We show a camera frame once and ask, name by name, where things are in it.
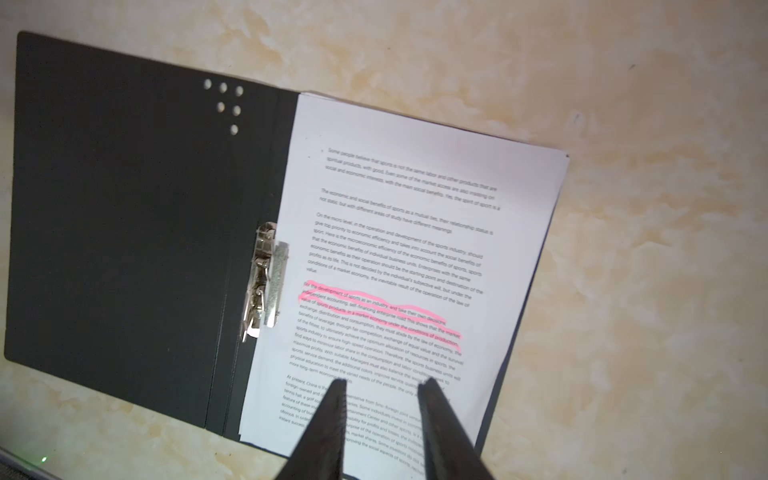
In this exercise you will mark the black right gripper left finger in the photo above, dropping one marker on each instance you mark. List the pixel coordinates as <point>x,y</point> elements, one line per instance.
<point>319,453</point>

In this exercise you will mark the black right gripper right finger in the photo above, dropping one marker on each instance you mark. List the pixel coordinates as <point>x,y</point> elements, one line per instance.
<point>448,452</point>

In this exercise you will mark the blue folder with black inside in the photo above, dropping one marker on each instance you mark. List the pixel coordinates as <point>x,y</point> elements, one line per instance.
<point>138,188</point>

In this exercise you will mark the silver folder clip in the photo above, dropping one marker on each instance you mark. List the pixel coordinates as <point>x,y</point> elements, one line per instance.
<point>265,283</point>

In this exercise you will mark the printed paper sheet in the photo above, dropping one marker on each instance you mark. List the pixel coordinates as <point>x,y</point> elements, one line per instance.
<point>411,251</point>

